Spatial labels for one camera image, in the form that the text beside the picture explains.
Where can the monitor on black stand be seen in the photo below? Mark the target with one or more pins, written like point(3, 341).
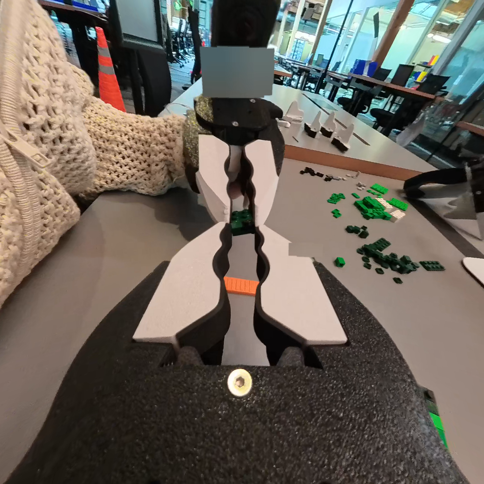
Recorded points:
point(136, 19)

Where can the pile of bright green lego pieces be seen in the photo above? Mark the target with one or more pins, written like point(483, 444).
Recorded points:
point(370, 204)

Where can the orange brick separator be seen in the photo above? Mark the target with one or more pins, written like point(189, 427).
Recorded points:
point(241, 286)

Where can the dark green lego brick stack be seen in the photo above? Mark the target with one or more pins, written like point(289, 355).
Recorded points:
point(242, 221)

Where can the white round-cornered base plate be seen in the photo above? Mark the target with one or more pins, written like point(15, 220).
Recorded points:
point(475, 271)

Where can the green pixel lego cube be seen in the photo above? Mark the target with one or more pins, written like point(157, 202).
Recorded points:
point(437, 420)

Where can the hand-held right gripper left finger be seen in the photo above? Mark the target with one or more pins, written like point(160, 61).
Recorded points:
point(185, 295)

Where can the small black lego pieces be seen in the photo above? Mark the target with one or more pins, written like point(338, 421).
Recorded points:
point(316, 174)

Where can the cream knit sweater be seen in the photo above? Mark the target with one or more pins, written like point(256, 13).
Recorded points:
point(34, 166)

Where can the orange traffic cone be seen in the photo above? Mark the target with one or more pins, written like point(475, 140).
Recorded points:
point(110, 72)

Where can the person's left forearm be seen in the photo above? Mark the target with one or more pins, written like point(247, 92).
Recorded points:
point(136, 151)

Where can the scattered dark green lego pieces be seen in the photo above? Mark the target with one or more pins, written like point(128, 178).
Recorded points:
point(386, 257)

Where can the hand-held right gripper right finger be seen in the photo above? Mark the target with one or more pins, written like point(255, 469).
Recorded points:
point(302, 299)

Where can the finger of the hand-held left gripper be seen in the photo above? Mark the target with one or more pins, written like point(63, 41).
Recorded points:
point(266, 170)
point(214, 174)

